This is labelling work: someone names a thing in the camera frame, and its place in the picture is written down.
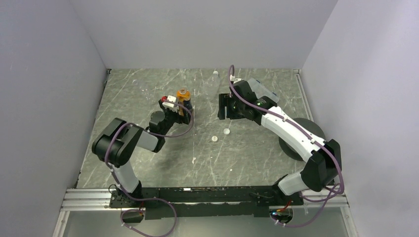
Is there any aluminium frame rail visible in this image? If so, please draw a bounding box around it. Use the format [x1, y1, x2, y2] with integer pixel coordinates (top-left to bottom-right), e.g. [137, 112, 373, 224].
[52, 69, 357, 237]

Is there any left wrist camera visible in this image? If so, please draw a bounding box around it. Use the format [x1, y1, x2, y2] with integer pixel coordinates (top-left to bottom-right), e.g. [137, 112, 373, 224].
[161, 95, 178, 111]

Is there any short clear plastic bottle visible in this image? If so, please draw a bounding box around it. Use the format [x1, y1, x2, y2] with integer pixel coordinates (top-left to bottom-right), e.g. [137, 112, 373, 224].
[202, 71, 220, 99]

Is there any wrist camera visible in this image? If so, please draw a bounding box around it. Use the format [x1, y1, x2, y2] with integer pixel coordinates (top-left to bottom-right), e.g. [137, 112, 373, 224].
[161, 95, 178, 111]
[229, 75, 242, 84]

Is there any orange juice bottle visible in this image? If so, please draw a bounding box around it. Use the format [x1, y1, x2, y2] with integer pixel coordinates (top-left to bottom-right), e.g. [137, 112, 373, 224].
[176, 87, 193, 112]

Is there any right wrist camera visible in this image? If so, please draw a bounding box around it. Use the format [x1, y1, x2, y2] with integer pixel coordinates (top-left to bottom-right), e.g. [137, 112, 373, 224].
[229, 75, 242, 84]

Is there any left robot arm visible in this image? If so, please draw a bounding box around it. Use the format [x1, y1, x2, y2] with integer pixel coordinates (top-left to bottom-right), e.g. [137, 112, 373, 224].
[91, 96, 194, 207]

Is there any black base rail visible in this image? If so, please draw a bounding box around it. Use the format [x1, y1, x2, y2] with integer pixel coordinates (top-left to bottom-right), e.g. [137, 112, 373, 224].
[109, 186, 304, 220]

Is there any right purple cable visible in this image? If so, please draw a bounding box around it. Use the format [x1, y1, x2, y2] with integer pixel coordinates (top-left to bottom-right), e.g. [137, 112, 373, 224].
[228, 65, 345, 229]

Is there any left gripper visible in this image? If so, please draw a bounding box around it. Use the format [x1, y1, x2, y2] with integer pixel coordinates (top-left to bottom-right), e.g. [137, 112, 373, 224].
[160, 101, 193, 137]

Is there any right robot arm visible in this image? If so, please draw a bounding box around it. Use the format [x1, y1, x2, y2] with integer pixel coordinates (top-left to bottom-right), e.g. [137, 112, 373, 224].
[218, 79, 342, 205]

